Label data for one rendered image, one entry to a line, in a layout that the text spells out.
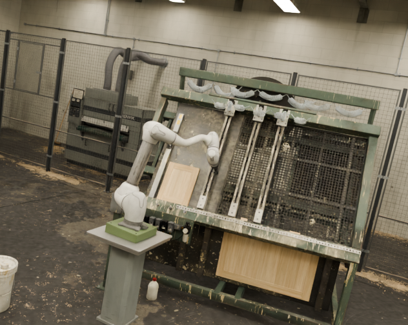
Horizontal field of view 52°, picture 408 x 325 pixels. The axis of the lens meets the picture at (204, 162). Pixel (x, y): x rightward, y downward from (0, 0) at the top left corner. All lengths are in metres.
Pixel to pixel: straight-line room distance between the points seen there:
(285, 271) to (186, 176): 1.28
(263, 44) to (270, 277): 5.83
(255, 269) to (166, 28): 6.98
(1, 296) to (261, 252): 2.22
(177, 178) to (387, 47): 5.54
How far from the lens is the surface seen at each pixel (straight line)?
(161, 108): 4.43
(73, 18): 11.66
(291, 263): 4.06
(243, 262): 4.12
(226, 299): 4.05
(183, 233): 3.86
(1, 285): 3.68
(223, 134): 4.15
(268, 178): 3.96
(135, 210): 3.30
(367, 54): 8.57
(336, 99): 4.66
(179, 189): 4.01
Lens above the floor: 1.95
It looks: 9 degrees down
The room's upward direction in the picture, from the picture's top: 10 degrees clockwise
